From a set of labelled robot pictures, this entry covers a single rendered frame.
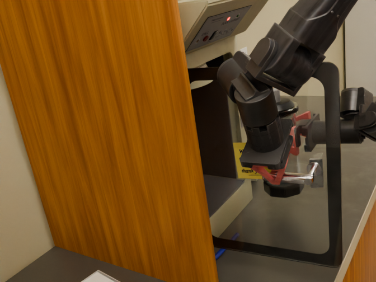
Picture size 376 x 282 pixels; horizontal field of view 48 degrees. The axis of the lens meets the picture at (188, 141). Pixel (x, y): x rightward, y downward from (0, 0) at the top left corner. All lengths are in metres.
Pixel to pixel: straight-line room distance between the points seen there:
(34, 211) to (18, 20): 0.49
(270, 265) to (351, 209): 0.30
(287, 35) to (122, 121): 0.37
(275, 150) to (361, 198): 0.58
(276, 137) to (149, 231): 0.38
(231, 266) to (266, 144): 0.40
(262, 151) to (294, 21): 0.21
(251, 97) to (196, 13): 0.22
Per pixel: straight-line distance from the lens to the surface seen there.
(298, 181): 0.74
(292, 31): 0.59
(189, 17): 0.77
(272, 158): 0.66
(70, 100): 0.91
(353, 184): 1.29
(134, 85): 0.77
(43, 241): 1.23
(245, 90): 0.63
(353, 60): 3.93
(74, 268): 1.10
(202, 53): 0.95
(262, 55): 0.59
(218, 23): 0.86
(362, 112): 1.00
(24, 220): 1.17
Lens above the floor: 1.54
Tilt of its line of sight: 20 degrees down
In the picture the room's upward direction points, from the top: 9 degrees counter-clockwise
